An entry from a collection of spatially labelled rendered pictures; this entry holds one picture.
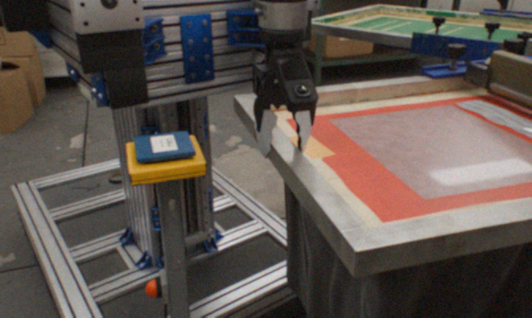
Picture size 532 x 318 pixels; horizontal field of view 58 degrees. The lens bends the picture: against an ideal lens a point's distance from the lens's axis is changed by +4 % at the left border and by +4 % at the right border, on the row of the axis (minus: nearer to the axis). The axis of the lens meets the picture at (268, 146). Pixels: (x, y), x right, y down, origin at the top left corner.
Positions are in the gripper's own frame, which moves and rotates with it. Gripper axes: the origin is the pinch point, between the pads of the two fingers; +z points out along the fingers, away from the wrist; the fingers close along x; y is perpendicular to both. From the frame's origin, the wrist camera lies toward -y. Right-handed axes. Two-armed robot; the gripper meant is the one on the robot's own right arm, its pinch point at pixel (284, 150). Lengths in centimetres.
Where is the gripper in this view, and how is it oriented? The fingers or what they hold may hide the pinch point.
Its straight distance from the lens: 79.3
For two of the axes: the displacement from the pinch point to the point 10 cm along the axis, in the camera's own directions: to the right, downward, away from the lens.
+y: -3.0, -4.0, 8.6
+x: -9.5, 1.3, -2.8
